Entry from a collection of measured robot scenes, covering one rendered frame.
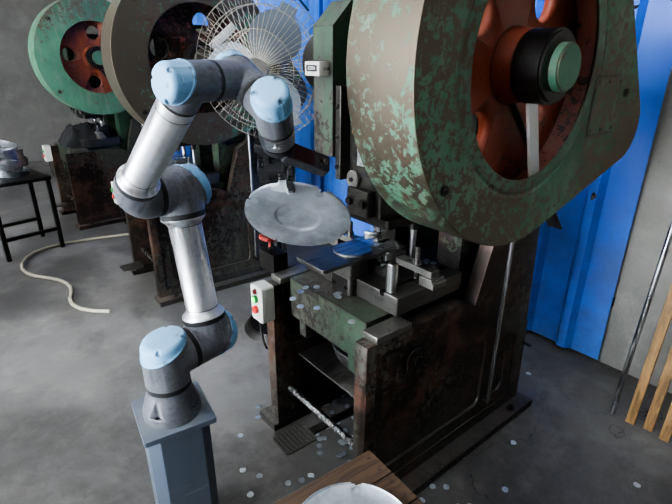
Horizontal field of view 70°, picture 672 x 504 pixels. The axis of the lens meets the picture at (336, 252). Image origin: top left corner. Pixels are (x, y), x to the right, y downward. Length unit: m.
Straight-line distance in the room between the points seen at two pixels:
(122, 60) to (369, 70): 1.68
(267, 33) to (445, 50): 1.28
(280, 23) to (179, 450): 1.58
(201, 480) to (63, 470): 0.68
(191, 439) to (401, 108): 1.00
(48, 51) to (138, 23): 1.72
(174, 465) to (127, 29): 1.82
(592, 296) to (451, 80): 1.75
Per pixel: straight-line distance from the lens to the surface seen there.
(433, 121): 0.93
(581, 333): 2.62
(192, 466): 1.48
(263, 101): 0.92
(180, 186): 1.24
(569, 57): 1.17
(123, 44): 2.49
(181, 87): 0.91
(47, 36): 4.16
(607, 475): 2.07
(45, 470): 2.10
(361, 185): 1.49
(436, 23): 0.91
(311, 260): 1.44
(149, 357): 1.30
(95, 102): 4.23
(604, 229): 2.42
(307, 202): 1.25
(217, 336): 1.36
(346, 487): 1.32
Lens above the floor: 1.35
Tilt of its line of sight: 22 degrees down
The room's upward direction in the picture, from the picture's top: straight up
